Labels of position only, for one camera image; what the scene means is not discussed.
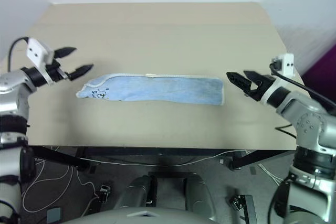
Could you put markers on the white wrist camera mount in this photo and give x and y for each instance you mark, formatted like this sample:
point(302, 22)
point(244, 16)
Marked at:
point(36, 51)
point(287, 64)

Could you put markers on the dark grey robot leg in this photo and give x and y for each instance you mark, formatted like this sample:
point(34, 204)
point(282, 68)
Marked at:
point(136, 190)
point(199, 192)

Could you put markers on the black diagonal table strut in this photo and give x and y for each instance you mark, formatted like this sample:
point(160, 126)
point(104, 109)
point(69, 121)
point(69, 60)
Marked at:
point(257, 159)
point(60, 157)

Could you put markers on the light blue towel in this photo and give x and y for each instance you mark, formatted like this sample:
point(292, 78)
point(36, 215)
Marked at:
point(157, 89)

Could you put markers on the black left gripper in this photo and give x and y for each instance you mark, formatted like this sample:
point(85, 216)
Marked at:
point(53, 73)

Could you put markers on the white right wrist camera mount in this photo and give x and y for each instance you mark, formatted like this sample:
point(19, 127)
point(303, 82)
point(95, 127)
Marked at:
point(287, 64)

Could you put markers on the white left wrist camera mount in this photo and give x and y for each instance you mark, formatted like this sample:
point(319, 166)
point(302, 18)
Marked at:
point(36, 51)

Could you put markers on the grey square floor plate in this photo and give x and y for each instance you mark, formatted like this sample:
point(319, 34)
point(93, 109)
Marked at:
point(54, 214)

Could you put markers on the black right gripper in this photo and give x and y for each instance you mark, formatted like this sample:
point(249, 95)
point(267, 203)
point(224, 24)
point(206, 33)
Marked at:
point(262, 86)

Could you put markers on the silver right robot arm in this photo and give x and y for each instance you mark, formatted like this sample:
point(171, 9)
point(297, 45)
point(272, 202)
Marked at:
point(309, 121)

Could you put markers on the dark grey right robot leg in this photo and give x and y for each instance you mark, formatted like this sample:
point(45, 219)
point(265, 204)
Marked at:
point(199, 192)

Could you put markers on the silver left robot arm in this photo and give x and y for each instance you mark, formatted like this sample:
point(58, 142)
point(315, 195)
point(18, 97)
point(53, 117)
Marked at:
point(10, 82)

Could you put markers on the small black floor bracket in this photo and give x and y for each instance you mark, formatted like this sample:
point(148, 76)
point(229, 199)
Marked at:
point(104, 193)

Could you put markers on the large black floor bracket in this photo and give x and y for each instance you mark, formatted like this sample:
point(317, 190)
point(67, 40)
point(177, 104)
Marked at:
point(245, 205)

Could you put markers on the grey robot torso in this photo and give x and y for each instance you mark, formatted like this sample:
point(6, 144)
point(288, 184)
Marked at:
point(136, 216)

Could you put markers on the dark grey left robot leg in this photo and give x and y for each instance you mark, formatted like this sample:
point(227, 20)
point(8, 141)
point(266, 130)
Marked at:
point(136, 190)

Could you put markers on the black table frame bar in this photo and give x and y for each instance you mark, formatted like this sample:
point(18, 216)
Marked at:
point(157, 151)

